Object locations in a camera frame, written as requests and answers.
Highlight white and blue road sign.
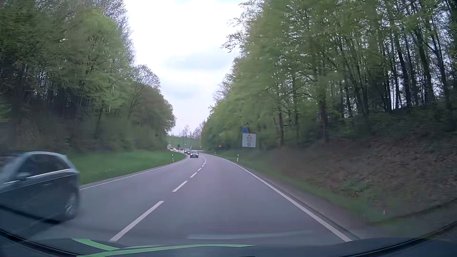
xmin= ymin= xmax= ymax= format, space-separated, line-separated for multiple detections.
xmin=242 ymin=127 xmax=256 ymax=151

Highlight grey asphalt road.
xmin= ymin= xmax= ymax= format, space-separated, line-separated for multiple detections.
xmin=0 ymin=152 xmax=359 ymax=247

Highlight wood of green trees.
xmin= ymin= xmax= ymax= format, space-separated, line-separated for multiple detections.
xmin=0 ymin=0 xmax=176 ymax=155
xmin=201 ymin=0 xmax=457 ymax=151

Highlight grass verge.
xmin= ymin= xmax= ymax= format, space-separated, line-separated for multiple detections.
xmin=66 ymin=149 xmax=187 ymax=186

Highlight car's own bonnet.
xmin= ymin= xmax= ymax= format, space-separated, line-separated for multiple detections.
xmin=0 ymin=222 xmax=457 ymax=257

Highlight road markings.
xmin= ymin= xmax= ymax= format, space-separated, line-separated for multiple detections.
xmin=79 ymin=153 xmax=353 ymax=243

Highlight grass and earth bank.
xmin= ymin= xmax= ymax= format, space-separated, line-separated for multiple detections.
xmin=209 ymin=111 xmax=457 ymax=239

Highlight dark grey car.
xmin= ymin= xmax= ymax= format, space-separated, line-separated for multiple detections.
xmin=0 ymin=151 xmax=81 ymax=224

